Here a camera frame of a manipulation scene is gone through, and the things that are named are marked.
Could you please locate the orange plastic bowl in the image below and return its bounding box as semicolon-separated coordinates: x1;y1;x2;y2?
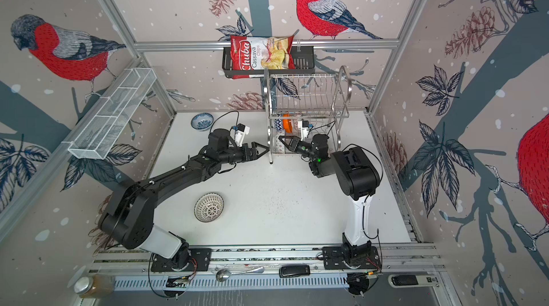
283;114;293;134

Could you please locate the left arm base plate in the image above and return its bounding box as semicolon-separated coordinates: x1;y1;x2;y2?
151;248;212;274

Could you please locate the blue floral white bowl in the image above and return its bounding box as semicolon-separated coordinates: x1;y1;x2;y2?
191;112;214;132

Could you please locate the red patterned bowl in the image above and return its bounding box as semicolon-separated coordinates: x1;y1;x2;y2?
273;119;285;132

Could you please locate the red cassava chips bag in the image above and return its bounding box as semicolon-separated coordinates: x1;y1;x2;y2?
230;36;295;80

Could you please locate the metal spoon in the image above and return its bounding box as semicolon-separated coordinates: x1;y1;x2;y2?
215;267;264;283

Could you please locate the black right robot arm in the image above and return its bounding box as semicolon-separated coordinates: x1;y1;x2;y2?
278;134;383;272

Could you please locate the black wire shelf basket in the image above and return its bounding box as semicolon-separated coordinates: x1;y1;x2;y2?
222;46;315;80

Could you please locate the white wire mesh basket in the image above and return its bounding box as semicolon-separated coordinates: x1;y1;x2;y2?
68;67;157;160

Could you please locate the black remote device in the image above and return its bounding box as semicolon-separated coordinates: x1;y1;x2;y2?
279;265;311;278

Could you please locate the stainless steel dish rack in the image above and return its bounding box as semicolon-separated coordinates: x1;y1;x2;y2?
261;66;353;160

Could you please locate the glass jar with silver lid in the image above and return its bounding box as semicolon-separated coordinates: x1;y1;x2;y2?
73;274;115;299

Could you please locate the brown white patterned bowl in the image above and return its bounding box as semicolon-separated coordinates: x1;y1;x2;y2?
194;192;224;223

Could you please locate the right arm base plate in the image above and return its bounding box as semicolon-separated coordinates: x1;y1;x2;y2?
321;247;382;270

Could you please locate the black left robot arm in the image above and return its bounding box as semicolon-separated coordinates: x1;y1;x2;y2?
98;129;270;270

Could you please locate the blue triangle pattern bowl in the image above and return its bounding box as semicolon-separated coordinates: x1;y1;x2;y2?
291;120;302;134

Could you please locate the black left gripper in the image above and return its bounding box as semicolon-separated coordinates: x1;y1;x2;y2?
219;142;270;165

